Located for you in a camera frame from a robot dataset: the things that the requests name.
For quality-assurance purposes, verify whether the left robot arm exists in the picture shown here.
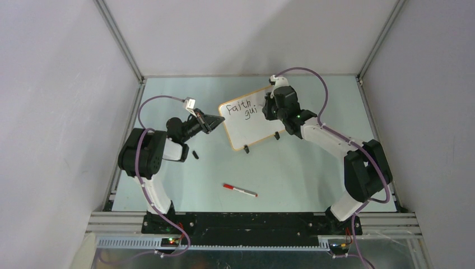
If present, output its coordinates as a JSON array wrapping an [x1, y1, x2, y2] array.
[[117, 109, 225, 233]]

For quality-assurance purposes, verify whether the white whiteboard yellow frame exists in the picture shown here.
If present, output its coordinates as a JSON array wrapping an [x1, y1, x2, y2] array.
[[218, 86, 285, 151]]

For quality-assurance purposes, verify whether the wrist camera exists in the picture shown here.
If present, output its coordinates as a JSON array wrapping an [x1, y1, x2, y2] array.
[[183, 97, 197, 117], [269, 75, 290, 99]]

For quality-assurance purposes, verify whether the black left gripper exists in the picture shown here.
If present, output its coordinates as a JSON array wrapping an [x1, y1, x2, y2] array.
[[180, 108, 224, 142]]

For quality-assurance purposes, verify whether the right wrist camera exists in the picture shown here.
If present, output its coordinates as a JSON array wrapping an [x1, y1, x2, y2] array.
[[269, 75, 290, 99]]

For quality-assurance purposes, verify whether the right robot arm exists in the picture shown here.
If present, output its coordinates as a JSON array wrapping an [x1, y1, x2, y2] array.
[[263, 86, 393, 234]]

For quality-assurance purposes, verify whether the red whiteboard marker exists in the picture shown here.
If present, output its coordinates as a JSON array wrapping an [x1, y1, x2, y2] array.
[[223, 183, 258, 197]]

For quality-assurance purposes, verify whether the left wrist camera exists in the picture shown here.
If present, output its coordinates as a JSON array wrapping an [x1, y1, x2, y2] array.
[[183, 97, 197, 117]]

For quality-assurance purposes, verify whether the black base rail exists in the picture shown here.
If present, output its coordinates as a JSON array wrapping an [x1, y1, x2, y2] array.
[[141, 212, 362, 247]]

